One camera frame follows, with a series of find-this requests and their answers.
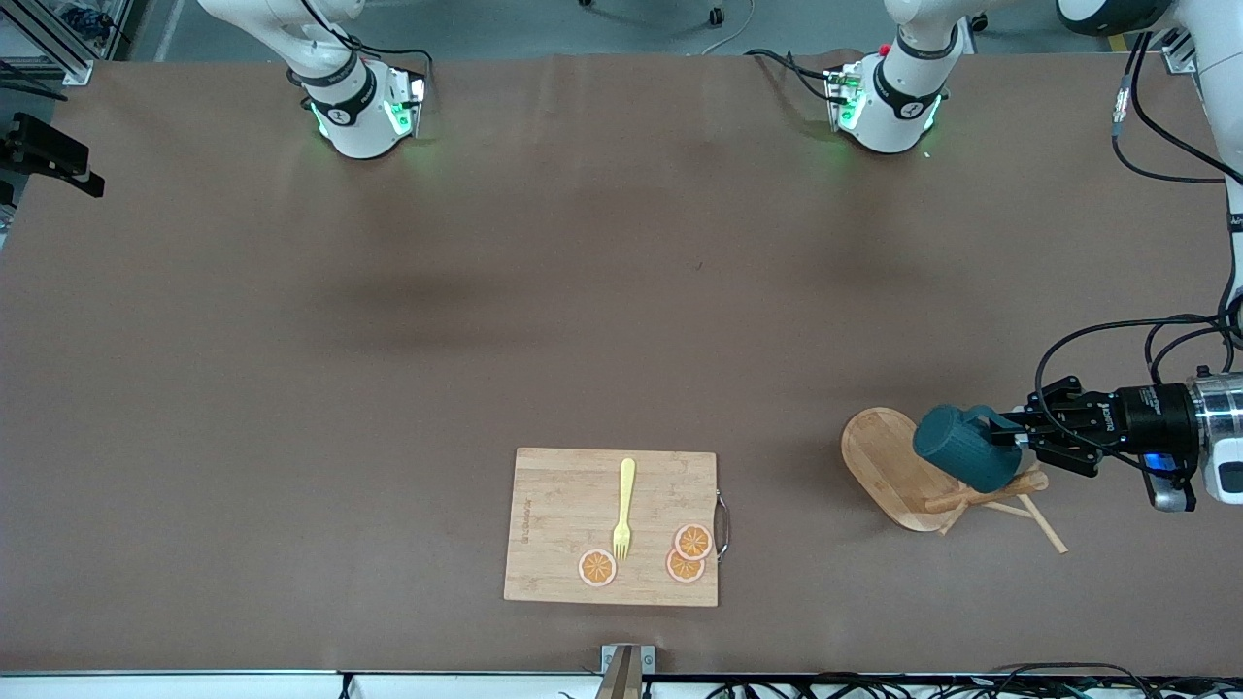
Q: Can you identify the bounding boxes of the dark teal ribbed cup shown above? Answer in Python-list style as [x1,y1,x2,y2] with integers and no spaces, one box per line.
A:
[913,405,1025,493]

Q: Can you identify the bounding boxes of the yellow plastic fork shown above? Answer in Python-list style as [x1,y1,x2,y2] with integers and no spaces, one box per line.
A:
[612,458,637,562]

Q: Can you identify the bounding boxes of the wooden mug tree rack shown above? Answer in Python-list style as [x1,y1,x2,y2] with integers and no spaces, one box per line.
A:
[841,408,1069,554]

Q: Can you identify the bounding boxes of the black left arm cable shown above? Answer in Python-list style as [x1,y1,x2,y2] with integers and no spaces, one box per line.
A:
[1034,29,1243,482]

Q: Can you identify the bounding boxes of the brown table cover sheet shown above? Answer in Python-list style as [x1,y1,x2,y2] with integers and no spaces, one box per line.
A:
[0,49,1243,676]

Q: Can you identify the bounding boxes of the tangled black cables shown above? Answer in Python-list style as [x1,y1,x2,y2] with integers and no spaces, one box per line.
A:
[707,662,1243,699]

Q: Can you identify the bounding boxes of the black right base cable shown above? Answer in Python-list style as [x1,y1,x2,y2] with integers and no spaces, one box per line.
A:
[291,0,435,83]

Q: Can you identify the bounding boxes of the black base cable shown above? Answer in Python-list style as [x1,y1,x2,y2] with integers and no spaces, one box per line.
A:
[746,47,838,103]
[291,0,435,83]

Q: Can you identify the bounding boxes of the aluminium frame profile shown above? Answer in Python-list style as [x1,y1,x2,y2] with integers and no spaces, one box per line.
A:
[0,0,96,86]
[1160,29,1200,74]

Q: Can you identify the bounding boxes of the white front rail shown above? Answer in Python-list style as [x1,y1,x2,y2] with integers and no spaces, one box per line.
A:
[0,670,1243,699]

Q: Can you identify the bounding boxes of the bamboo cutting board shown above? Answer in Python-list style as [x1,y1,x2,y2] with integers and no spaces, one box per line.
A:
[503,447,731,609]

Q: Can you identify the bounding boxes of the black left base cable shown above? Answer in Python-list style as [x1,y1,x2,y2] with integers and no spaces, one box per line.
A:
[746,47,838,103]

